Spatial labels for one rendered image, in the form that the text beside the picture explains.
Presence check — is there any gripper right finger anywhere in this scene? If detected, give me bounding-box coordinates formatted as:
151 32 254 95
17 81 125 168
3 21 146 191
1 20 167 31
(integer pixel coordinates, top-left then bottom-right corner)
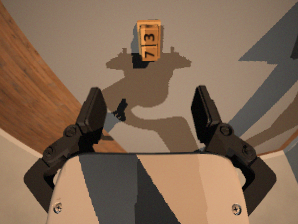
191 85 277 217

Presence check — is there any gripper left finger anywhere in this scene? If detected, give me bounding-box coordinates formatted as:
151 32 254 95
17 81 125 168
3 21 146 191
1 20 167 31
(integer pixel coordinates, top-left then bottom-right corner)
24 87 107 214

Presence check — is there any orange digit cube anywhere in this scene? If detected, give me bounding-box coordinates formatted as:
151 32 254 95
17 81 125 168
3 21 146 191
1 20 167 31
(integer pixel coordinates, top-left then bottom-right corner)
140 24 158 45
141 45 158 61

